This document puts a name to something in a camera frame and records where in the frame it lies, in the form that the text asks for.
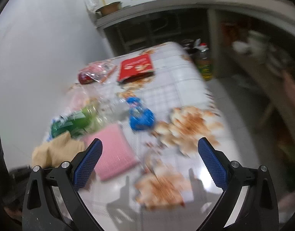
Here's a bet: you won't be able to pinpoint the brown paper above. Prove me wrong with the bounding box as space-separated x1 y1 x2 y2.
32 131 85 168

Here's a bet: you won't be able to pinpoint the pink mesh packet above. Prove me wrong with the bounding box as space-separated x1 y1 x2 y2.
82 124 139 182

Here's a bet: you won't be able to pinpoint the green drink bottle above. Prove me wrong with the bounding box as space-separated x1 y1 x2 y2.
50 99 129 139

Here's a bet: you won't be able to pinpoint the blue wrapper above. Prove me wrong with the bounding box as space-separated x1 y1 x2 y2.
126 97 155 131

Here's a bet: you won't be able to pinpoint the red snack packet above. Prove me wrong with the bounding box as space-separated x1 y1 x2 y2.
117 54 155 84

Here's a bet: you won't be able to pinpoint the floral tablecloth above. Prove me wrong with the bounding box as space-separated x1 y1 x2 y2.
41 41 237 231

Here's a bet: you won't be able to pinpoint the red clear plastic bag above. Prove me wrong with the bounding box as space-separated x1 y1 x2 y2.
78 61 117 85

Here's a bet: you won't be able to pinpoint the cooking oil bottle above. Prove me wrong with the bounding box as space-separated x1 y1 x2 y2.
195 43 213 81

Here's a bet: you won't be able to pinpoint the white bowl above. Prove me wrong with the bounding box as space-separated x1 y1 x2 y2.
232 41 251 54

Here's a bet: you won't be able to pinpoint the brass bowl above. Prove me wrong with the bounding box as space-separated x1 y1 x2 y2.
96 2 122 17

